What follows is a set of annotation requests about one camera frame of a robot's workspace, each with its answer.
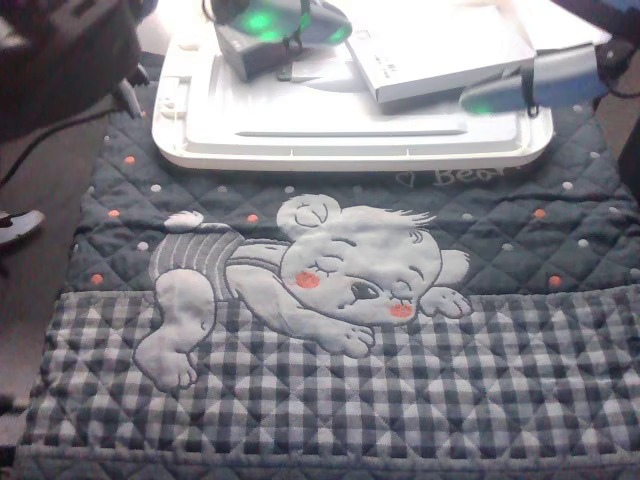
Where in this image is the black cable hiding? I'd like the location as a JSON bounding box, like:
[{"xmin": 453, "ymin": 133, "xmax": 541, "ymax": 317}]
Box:
[{"xmin": 0, "ymin": 107, "xmax": 121, "ymax": 186}]

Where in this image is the grey stand leg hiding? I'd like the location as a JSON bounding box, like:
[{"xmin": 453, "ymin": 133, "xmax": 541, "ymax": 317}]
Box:
[{"xmin": 115, "ymin": 64, "xmax": 151, "ymax": 120}]

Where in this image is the grey quilt with bear print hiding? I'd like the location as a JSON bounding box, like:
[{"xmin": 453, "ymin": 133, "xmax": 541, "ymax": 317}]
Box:
[{"xmin": 14, "ymin": 79, "xmax": 640, "ymax": 480}]

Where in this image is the white plastic lid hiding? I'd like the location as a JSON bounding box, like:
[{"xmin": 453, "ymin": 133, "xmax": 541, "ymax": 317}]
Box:
[{"xmin": 151, "ymin": 14, "xmax": 555, "ymax": 172}]

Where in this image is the black bulky object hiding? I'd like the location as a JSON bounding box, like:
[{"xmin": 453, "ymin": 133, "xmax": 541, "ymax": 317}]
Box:
[{"xmin": 0, "ymin": 0, "xmax": 144, "ymax": 144}]

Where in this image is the person's shoe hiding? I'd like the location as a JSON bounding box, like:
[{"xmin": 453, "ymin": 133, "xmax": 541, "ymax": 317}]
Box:
[{"xmin": 0, "ymin": 209, "xmax": 46, "ymax": 251}]

